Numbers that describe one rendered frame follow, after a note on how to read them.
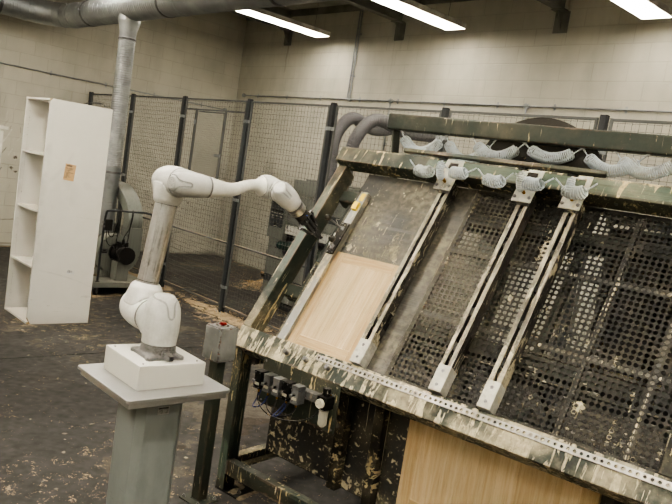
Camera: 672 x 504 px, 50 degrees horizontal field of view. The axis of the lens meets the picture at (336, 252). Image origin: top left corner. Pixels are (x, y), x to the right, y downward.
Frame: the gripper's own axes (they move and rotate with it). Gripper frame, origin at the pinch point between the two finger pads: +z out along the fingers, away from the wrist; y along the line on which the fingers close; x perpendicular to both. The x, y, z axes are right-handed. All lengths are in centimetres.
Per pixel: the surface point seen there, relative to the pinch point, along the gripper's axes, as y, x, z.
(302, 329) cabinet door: 48, 12, 14
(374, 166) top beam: -53, 5, 7
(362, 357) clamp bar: 53, 57, 8
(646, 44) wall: -445, -4, 288
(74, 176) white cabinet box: -35, -357, 63
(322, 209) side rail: -22.1, -17.1, 11.8
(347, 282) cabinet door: 16.3, 22.9, 13.9
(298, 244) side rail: 3.4, -17.9, 10.5
